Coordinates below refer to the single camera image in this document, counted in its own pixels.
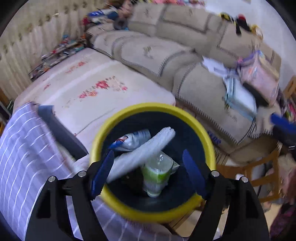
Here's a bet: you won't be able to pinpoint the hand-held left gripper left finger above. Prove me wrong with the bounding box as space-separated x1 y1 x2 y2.
25 149 115 241

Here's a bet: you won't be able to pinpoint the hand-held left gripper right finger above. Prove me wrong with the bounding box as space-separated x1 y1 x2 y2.
182 149 271 241

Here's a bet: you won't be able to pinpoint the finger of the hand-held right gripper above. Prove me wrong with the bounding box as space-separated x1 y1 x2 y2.
270 113 296 147

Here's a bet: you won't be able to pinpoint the green label plastic bottle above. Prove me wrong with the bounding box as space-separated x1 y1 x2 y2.
142 152 180 198

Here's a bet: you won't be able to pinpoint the blue white wrapper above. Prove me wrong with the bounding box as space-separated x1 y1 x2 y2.
108 129 152 152

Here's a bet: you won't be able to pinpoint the yellow rimmed black trash bin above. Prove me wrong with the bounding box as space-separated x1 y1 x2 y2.
89 103 216 223

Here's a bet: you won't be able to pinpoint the white ribbed foam wrap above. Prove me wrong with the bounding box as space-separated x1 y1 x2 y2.
106 126 176 183

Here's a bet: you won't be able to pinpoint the wooden stool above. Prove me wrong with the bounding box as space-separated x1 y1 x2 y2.
166 144 285 237

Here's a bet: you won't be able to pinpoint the stack of books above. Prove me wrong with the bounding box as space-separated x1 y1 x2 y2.
223 75 258 121

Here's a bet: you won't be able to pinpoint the pink plastic bag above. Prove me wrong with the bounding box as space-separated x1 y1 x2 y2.
238 50 280 107

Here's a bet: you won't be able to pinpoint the white papers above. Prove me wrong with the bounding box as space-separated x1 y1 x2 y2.
202 56 232 76

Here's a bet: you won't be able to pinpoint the yellow black plush toy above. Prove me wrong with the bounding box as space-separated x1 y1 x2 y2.
218 11 257 35

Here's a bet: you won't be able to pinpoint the cluttered glass coffee table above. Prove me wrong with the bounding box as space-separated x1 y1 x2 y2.
28 35 87 80

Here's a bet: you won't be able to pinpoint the beige cushioned sofa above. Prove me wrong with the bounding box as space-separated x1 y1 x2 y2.
89 3 282 156

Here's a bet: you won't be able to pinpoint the beige embroidered curtain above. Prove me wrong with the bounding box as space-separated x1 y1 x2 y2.
0 0 93 77

